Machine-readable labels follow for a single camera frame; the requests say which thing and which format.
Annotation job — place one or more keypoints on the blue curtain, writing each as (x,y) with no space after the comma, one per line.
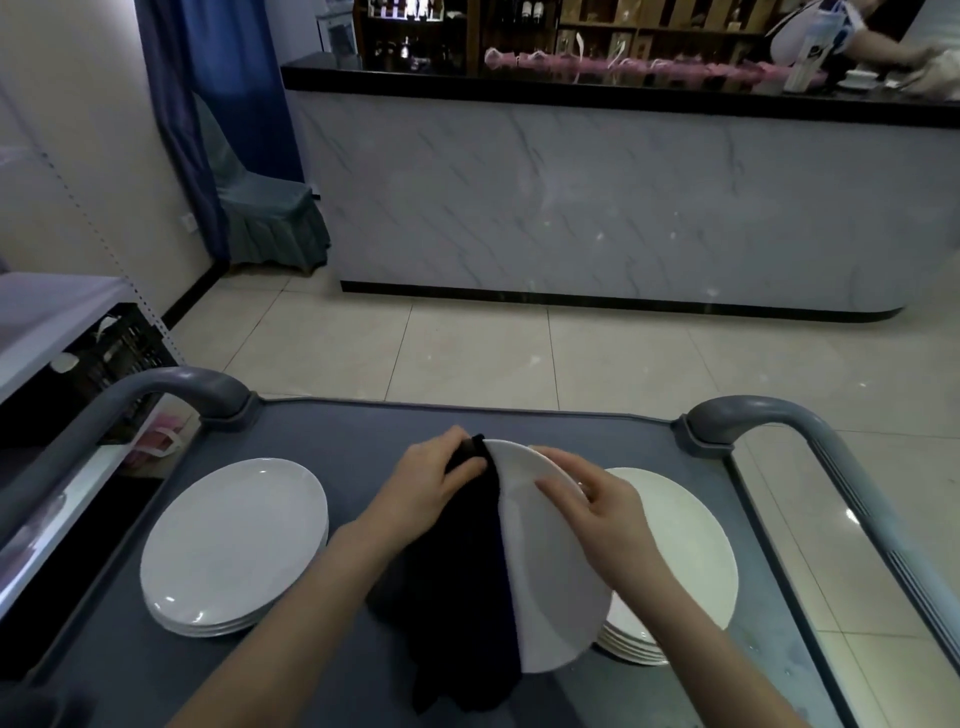
(225,82)

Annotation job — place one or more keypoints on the row of pink bags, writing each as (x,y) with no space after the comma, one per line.
(660,69)

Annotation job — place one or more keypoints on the person's right forearm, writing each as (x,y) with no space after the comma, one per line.
(712,660)

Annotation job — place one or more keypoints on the person's right hand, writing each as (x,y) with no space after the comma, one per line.
(615,532)

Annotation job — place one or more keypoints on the dark blue cleaning cloth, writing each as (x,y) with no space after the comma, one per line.
(465,600)

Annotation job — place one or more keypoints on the black plastic crate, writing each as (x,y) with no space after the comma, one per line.
(127,360)

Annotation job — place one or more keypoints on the white appliance blue panel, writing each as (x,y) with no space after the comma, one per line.
(336,34)

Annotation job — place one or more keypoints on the marble bar counter black top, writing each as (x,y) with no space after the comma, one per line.
(600,202)

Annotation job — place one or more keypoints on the white metal shelf rack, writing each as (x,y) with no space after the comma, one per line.
(52,322)

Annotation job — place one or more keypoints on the wooden shelf with boxes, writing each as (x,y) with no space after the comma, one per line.
(675,22)

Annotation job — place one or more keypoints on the dark wine rack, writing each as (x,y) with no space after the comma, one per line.
(521,22)

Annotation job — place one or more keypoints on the stack of white plates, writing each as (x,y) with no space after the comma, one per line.
(690,540)

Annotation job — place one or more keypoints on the white round plate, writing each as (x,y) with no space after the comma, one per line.
(555,607)
(232,532)

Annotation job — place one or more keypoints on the chair with grey-green cover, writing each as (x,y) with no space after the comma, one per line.
(270,217)

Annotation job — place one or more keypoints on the grey service cart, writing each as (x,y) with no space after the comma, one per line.
(337,435)

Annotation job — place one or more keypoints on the person's left hand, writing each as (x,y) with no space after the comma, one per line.
(416,495)

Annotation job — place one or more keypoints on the person's left forearm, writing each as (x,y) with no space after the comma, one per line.
(285,637)

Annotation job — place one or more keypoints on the white cloth bag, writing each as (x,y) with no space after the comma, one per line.
(937,82)

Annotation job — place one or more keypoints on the white cup on saucer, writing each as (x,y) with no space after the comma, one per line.
(860,79)

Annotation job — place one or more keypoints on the small white cup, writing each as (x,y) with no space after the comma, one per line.
(64,362)

